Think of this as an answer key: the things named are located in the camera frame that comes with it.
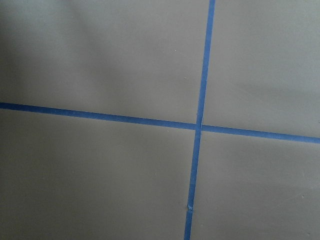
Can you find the crossing blue tape strip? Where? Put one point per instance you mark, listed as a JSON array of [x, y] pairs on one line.
[[199, 120]]

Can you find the long blue tape strip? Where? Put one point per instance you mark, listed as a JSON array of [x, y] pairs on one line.
[[157, 122]]

